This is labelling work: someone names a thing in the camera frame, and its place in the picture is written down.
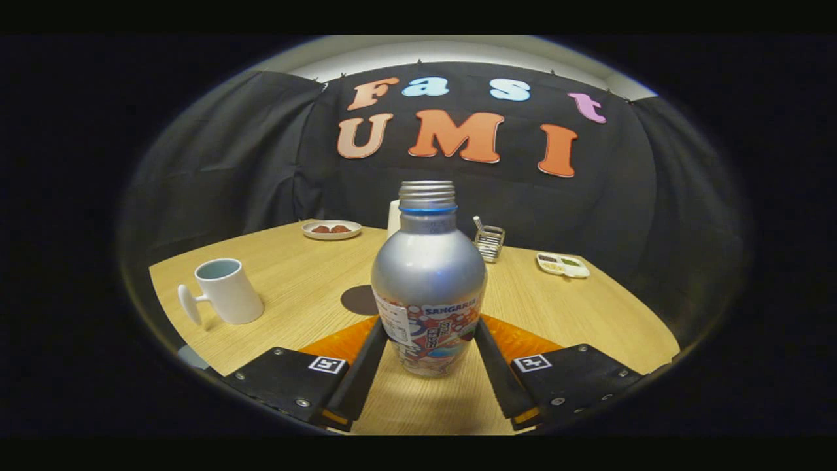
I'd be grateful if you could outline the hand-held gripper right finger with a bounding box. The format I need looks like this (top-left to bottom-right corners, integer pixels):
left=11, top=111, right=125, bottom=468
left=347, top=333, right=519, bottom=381
left=474, top=314, right=645, bottom=431

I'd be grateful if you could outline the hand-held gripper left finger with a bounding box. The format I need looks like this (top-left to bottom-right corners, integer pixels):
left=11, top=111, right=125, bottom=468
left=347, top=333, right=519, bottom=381
left=221, top=315, right=390, bottom=432

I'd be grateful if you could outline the dark brown round coaster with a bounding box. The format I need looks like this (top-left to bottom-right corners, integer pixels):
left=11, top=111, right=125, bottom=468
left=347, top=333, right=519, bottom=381
left=340, top=285, right=380, bottom=317

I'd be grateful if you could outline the silver juice bottle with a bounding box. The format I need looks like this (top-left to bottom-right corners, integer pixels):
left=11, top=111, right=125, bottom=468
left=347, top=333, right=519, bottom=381
left=370, top=181, right=488, bottom=378

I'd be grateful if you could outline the white cup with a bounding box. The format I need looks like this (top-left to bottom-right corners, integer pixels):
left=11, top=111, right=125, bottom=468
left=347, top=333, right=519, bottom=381
left=177, top=258, right=265, bottom=326

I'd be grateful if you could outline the wooden table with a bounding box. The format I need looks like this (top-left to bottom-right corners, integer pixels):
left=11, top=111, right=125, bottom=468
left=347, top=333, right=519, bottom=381
left=149, top=221, right=681, bottom=436

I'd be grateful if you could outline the white divided sauce dish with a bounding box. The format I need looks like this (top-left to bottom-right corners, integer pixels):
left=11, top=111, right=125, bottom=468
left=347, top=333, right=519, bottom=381
left=536, top=251, right=590, bottom=279

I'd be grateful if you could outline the white round plate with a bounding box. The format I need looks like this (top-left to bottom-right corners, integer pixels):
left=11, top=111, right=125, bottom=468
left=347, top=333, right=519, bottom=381
left=301, top=219, right=362, bottom=241

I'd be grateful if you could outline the black backdrop cloth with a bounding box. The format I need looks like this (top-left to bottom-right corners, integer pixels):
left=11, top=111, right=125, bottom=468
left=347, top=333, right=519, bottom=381
left=118, top=62, right=753, bottom=341

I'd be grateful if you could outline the metal wire holder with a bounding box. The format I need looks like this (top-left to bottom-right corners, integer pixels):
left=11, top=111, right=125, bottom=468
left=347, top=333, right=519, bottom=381
left=472, top=225, right=505, bottom=264

